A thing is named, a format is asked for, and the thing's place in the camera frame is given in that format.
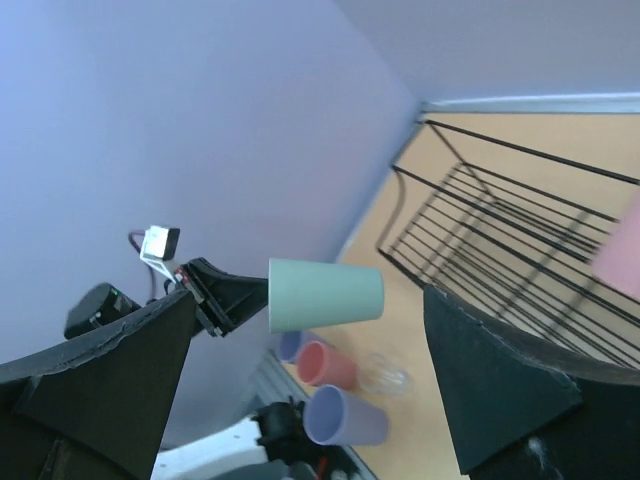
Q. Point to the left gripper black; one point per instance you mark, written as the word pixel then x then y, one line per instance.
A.
pixel 224 301

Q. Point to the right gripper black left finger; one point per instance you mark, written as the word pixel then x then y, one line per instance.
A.
pixel 96 406

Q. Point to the clear glass cup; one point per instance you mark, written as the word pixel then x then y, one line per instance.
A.
pixel 379 375

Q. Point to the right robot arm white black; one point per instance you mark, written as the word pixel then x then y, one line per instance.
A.
pixel 274 433

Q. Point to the red plastic cup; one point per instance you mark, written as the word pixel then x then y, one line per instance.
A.
pixel 318 364

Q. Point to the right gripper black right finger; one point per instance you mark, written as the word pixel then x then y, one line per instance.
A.
pixel 521 407

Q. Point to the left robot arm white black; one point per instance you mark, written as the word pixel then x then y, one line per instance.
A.
pixel 102 305

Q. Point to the purple plastic cup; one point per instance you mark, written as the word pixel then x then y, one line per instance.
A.
pixel 291 343
pixel 335 417

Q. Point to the aluminium left side rail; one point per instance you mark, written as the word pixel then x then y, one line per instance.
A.
pixel 269 381

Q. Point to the pink plastic cup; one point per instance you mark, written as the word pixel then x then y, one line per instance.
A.
pixel 617 261

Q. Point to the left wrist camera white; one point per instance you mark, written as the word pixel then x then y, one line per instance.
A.
pixel 159 243

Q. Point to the green plastic cup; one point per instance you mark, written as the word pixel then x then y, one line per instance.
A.
pixel 304 295

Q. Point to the black wire dish rack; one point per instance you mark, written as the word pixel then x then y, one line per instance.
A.
pixel 514 230

